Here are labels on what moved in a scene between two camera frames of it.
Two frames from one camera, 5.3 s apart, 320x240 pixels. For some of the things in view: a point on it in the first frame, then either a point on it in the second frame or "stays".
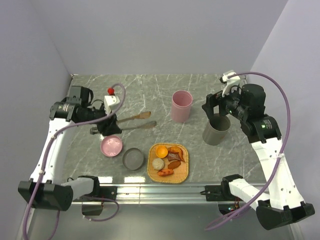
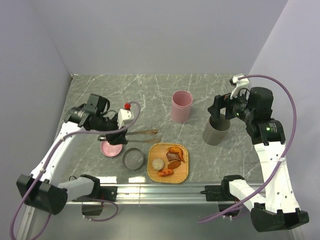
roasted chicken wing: (175, 149) stays
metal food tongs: (144, 115) to (148, 132)
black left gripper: (110, 127) to (117, 138)
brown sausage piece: (173, 165) stays
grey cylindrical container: (216, 129) stays
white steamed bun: (158, 164) stays
